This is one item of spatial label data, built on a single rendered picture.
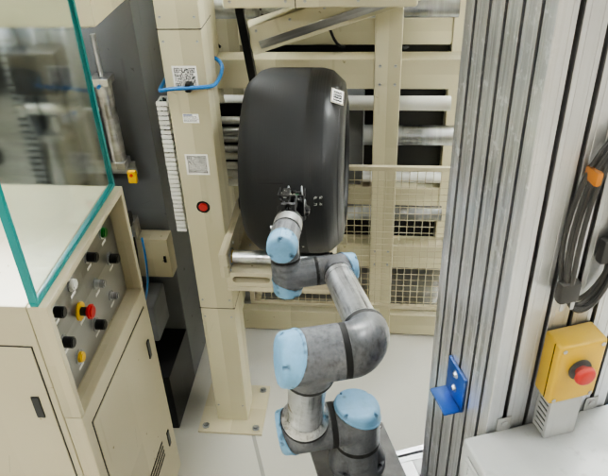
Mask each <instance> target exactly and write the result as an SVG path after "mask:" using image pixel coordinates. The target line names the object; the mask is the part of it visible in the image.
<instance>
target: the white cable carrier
mask: <svg viewBox="0 0 608 476"><path fill-rule="evenodd" d="M166 100H167V101H166ZM167 105H168V106H167ZM156 106H157V111H158V115H159V123H160V129H161V131H160V133H161V134H162V135H161V138H162V143H163V145H162V146H163V148H164V149H163V150H164V152H165V153H164V156H165V161H166V166H167V170H168V171H167V173H168V178H169V183H170V187H171V188H170V190H171V191H172V192H171V196H172V199H173V203H174V204H173V207H174V214H175V219H176V223H177V231H187V229H188V222H187V216H186V211H185V204H184V198H183V192H182V186H181V180H180V173H179V168H178V161H177V151H176V144H175V138H174V132H173V126H172V120H171V113H170V108H169V102H168V96H160V98H159V99H158V101H156ZM170 124H171V125H170ZM176 203H177V204H176ZM186 226H187V227H186Z"/></svg>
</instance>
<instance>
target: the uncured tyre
mask: <svg viewBox="0 0 608 476"><path fill-rule="evenodd" d="M331 88H335V89H338V90H341V91H344V92H345V94H344V106H342V105H339V104H336V103H332V102H330V97H331ZM348 177H349V101H348V94H347V88H346V81H345V80H343V79H342V78H341V77H340V76H339V75H338V74H337V73H336V72H335V71H334V70H331V69H329V68H325V67H271V68H268V69H264V70H261V71H260V72H259V73H258V74H257V75H256V76H255V77H254V78H252V79H251V80H250V81H249V82H248V84H247V86H246V88H245V94H244V98H243V103H242V107H241V115H240V124H239V136H238V188H239V200H240V209H241V216H242V220H243V225H244V228H245V233H246V235H247V237H248V238H249V239H250V240H251V241H252V242H253V243H254V244H255V245H256V246H257V247H258V248H259V249H262V250H265V251H266V242H267V238H268V236H269V234H270V231H271V229H270V226H273V223H274V220H275V217H276V216H277V211H278V192H279V187H281V191H283V188H287V187H288V185H289V186H290V190H291V191H292V190H294V191H301V186H302V190H303V192H304V188H306V196H305V199H306V204H307V205H308V206H310V214H309V216H306V220H304V221H302V230H301V234H300V237H299V244H300V245H303V246H305V247H306V248H300V249H299V253H325V252H329V251H332V250H333V249H334V248H335V247H336V246H338V245H339V244H340V243H341V242H342V241H343V238H344V233H345V228H346V217H347V202H348ZM259 182H273V183H283V184H259ZM312 195H324V207H319V208H313V207H312Z"/></svg>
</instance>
